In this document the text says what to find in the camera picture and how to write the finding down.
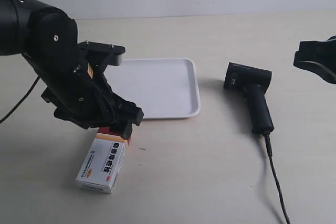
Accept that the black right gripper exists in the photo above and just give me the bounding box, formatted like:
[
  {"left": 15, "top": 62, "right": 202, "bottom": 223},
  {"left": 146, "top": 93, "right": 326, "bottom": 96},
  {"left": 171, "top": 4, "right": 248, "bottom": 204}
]
[{"left": 293, "top": 35, "right": 335, "bottom": 84}]

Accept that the black scanner cable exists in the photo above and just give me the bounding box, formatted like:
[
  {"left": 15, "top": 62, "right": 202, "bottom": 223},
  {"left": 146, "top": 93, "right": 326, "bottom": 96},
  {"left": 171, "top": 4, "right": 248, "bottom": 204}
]
[{"left": 264, "top": 132, "right": 291, "bottom": 224}]

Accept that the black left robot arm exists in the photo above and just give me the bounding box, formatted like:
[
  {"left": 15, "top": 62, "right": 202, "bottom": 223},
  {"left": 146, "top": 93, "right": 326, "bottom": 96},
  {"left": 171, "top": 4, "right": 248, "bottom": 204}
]
[{"left": 1, "top": 0, "right": 144, "bottom": 140}]

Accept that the white plastic tray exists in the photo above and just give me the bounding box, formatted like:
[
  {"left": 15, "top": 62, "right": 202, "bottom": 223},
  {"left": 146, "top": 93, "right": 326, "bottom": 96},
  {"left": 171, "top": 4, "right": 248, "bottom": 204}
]
[{"left": 104, "top": 58, "right": 201, "bottom": 120}]

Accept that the white red medicine box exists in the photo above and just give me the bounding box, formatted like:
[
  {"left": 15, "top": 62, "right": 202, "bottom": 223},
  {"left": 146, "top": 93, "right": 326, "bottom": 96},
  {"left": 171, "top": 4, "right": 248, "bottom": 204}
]
[{"left": 76, "top": 127, "right": 130, "bottom": 194}]

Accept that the black handheld barcode scanner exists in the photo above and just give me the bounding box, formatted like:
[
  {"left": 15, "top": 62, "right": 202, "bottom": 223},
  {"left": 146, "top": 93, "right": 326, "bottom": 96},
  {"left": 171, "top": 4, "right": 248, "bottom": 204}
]
[{"left": 223, "top": 62, "right": 275, "bottom": 135}]

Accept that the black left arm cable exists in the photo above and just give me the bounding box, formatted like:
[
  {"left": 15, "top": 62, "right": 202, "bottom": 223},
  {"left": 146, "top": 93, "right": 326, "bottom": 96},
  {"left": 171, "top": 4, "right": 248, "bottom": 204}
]
[{"left": 0, "top": 76, "right": 40, "bottom": 125}]

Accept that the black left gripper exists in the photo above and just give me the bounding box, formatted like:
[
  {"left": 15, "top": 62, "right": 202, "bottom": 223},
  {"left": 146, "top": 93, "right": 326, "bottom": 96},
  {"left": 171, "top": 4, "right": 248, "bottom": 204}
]
[{"left": 23, "top": 44, "right": 144, "bottom": 140}]

